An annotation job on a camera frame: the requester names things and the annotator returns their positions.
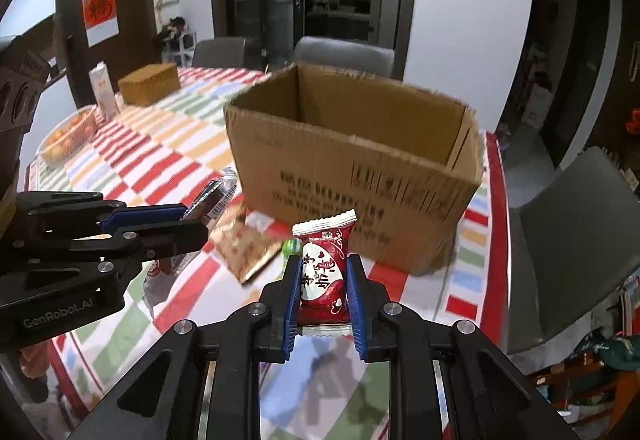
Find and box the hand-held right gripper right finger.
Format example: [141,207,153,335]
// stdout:
[345,254,581,440]

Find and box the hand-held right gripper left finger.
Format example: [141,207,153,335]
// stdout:
[65,260,302,440]

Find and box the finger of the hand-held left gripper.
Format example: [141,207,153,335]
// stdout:
[17,191,190,228]
[20,221,211,282]

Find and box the red heart-print snack packet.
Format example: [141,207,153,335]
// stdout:
[291,209,358,337]

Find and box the dark brown snack packet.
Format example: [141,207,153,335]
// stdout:
[182,167,240,231]

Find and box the cardboard box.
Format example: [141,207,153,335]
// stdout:
[223,62,486,277]

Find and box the gold snack packet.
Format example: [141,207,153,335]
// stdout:
[210,202,285,286]

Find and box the clear container of oranges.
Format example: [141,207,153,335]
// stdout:
[37,105,98,167]

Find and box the white and orange carton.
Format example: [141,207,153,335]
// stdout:
[89,62,121,122]

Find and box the woven wicker box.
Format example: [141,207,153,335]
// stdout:
[118,62,181,106]

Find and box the small white rack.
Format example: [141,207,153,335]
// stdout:
[165,32,198,67]

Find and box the grey dining chair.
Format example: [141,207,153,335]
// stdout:
[291,36,396,80]
[191,36,248,69]
[505,146,640,356]

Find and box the red and white door poster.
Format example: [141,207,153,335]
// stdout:
[81,0,120,47]

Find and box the orange wooden chair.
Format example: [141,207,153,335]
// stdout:
[525,340,640,431]

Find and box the dark green bag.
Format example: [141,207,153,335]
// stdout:
[567,327,640,373]

